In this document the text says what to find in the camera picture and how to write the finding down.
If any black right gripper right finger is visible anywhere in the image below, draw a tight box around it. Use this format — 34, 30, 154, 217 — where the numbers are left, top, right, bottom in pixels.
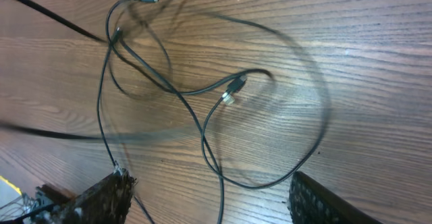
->
288, 171, 380, 224

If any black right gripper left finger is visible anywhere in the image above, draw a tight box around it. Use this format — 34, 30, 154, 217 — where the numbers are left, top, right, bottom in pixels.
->
30, 168, 135, 224

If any black cable bundle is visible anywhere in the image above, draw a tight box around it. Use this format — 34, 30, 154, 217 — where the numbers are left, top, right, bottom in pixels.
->
0, 0, 333, 224

